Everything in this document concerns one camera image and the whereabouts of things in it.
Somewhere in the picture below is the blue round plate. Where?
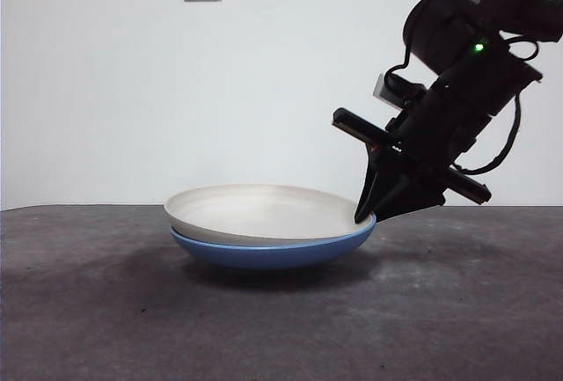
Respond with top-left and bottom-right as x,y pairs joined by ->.
169,212 -> 378,272

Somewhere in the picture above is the white round plate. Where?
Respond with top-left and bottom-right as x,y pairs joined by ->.
163,183 -> 376,243

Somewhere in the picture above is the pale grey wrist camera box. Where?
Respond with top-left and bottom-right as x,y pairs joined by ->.
372,73 -> 400,110

